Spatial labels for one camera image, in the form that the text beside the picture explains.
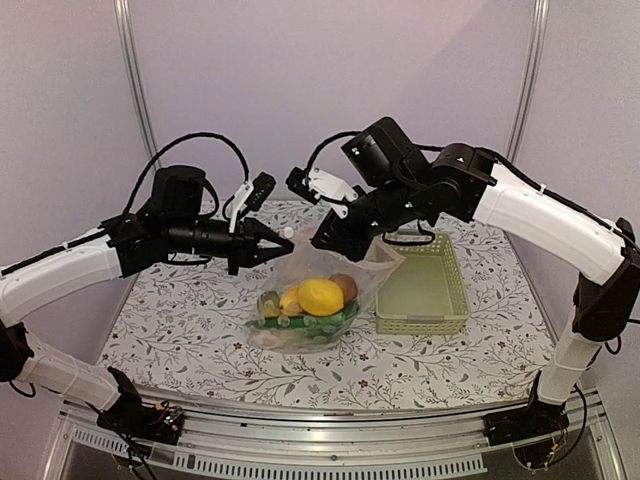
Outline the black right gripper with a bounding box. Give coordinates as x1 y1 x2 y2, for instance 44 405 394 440
311 176 423 262

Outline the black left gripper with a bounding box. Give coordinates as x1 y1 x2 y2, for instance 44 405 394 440
166 214 294 275

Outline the brown toy potato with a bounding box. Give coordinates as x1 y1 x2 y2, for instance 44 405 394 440
329 273 359 304

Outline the yellow toy lemon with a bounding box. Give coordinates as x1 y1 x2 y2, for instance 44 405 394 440
298 278 344 317

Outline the clear pink zip top bag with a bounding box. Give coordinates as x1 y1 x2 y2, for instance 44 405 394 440
246 226 404 354

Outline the green yellow toy avocado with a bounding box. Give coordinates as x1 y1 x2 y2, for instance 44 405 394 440
257 290 281 319

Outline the orange yellow toy mango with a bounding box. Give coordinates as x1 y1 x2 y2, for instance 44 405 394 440
280 286 303 317

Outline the green white toy bok choy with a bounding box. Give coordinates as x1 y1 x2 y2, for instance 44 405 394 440
246 301 360 338

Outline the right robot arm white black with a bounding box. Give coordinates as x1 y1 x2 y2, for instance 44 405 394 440
303 117 639 436

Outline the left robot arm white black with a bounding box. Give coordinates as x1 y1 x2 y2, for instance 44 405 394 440
1 165 293 434

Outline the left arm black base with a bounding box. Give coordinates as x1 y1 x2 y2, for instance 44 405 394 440
97 367 185 445

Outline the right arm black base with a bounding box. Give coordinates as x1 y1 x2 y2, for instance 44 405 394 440
483 394 569 470

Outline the beige perforated plastic basket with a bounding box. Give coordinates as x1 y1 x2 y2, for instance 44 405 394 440
375 232 470 335

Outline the floral patterned table mat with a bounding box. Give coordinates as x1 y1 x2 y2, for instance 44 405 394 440
100 217 553 410

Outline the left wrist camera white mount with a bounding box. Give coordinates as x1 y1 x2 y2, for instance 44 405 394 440
222 172 276 233

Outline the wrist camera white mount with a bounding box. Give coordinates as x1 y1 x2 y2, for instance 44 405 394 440
285 167 362 221
222 172 276 233

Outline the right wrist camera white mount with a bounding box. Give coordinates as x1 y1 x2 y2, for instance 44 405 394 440
285 167 362 221

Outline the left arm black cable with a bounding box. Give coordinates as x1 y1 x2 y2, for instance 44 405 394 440
122 130 251 216

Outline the front aluminium rail frame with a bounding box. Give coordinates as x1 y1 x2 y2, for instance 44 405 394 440
43 388 632 479

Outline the left aluminium frame post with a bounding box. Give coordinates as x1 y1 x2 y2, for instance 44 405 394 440
113 0 157 157

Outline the aluminium frame post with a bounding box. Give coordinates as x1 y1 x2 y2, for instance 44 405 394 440
113 0 157 157
506 0 550 162

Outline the right aluminium frame post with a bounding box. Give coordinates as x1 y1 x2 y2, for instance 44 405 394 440
506 0 550 162

